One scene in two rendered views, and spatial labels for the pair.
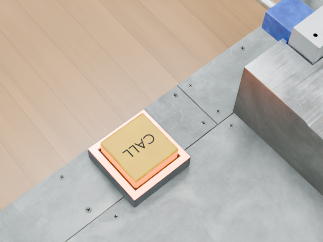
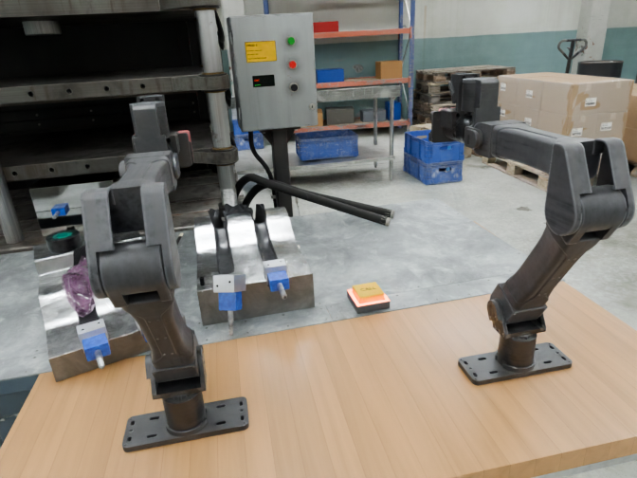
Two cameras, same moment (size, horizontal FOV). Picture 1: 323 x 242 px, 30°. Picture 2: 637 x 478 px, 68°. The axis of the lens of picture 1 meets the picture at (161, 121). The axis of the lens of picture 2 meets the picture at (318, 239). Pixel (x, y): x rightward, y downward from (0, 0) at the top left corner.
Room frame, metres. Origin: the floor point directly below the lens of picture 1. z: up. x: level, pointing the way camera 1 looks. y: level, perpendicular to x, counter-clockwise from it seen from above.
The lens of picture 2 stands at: (1.18, 0.44, 1.38)
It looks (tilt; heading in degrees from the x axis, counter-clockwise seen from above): 23 degrees down; 212
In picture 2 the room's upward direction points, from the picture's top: 3 degrees counter-clockwise
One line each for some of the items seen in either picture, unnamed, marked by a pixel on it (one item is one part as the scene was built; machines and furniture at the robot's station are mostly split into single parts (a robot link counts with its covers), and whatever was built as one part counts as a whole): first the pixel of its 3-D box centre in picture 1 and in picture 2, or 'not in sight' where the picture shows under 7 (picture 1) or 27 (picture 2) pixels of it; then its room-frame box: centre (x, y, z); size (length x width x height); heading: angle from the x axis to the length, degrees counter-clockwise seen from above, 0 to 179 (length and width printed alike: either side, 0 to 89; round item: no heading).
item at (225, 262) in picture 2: not in sight; (241, 233); (0.30, -0.35, 0.92); 0.35 x 0.16 x 0.09; 44
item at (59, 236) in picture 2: not in sight; (63, 241); (0.56, -0.73, 0.93); 0.08 x 0.08 x 0.04
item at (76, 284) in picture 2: not in sight; (101, 270); (0.59, -0.54, 0.90); 0.26 x 0.18 x 0.08; 61
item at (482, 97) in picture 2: not in sight; (482, 112); (0.26, 0.24, 1.24); 0.12 x 0.09 x 0.12; 42
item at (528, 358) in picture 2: not in sight; (516, 347); (0.38, 0.36, 0.84); 0.20 x 0.07 x 0.08; 132
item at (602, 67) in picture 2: not in sight; (594, 93); (-7.08, 0.22, 0.44); 0.59 x 0.59 x 0.88
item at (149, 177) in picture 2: not in sight; (146, 211); (0.78, -0.09, 1.17); 0.30 x 0.09 x 0.12; 42
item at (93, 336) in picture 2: not in sight; (97, 349); (0.77, -0.33, 0.86); 0.13 x 0.05 x 0.05; 61
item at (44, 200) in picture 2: not in sight; (91, 189); (0.09, -1.30, 0.87); 0.50 x 0.27 x 0.17; 44
